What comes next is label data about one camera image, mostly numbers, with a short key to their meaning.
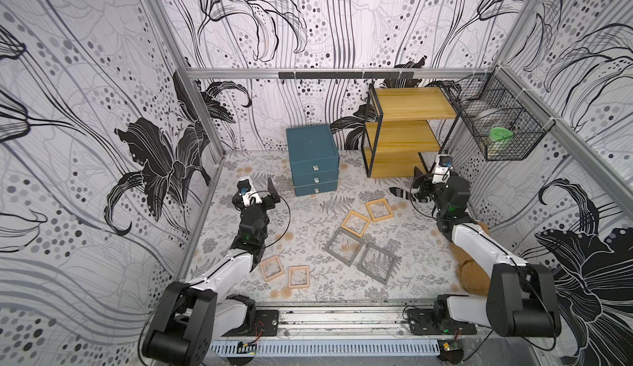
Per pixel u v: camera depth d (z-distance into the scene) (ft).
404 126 3.48
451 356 2.30
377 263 2.78
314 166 2.94
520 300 1.34
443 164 2.30
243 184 2.22
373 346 2.51
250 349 2.35
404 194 3.28
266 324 2.39
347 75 3.00
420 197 3.34
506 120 2.60
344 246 2.90
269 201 2.42
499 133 2.57
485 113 2.62
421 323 2.36
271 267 2.77
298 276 2.70
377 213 3.21
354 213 3.16
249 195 2.21
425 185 2.46
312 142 3.05
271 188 2.61
